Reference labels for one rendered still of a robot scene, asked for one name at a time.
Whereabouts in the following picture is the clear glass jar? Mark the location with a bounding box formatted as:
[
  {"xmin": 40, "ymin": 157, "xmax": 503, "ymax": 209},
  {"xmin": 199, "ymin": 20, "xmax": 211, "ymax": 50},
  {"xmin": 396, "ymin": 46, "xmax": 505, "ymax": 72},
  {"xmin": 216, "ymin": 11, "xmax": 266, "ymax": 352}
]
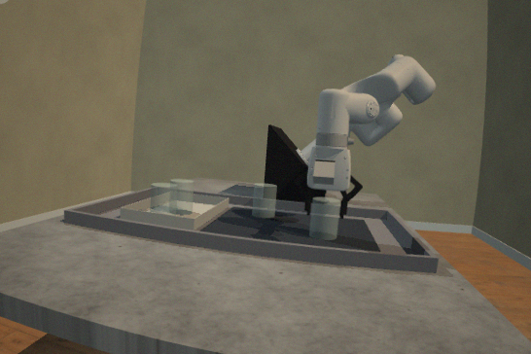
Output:
[
  {"xmin": 309, "ymin": 197, "xmax": 340, "ymax": 240},
  {"xmin": 150, "ymin": 183, "xmax": 178, "ymax": 216},
  {"xmin": 252, "ymin": 183, "xmax": 277, "ymax": 218},
  {"xmin": 170, "ymin": 179, "xmax": 195, "ymax": 215}
]

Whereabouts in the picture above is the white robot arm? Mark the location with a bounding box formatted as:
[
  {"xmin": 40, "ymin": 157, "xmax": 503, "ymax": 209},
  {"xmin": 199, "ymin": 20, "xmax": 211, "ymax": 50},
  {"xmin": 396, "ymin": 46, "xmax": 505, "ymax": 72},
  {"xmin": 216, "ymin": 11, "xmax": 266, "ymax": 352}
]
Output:
[{"xmin": 296, "ymin": 54, "xmax": 436, "ymax": 185}]

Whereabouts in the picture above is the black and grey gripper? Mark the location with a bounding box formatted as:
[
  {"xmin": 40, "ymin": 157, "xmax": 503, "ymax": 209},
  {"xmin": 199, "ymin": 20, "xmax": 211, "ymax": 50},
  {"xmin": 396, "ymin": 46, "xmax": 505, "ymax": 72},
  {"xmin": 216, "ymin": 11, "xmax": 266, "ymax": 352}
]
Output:
[{"xmin": 294, "ymin": 145, "xmax": 363, "ymax": 219}]

